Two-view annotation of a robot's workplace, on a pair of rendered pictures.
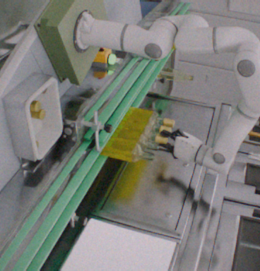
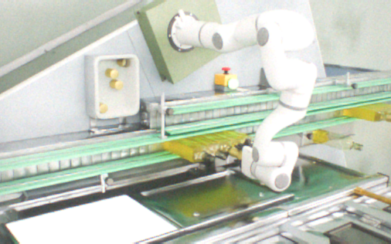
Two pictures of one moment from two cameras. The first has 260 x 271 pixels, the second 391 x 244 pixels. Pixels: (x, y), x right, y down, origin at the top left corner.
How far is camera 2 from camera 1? 105 cm
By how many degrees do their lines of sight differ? 39
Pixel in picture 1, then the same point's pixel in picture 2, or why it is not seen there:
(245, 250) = not seen: outside the picture
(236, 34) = (278, 15)
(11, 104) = (88, 59)
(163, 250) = (158, 228)
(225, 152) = (258, 145)
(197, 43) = (245, 27)
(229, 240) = not seen: outside the picture
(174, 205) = (210, 211)
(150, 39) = (215, 28)
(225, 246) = not seen: outside the picture
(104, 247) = (113, 211)
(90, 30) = (182, 26)
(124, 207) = (163, 198)
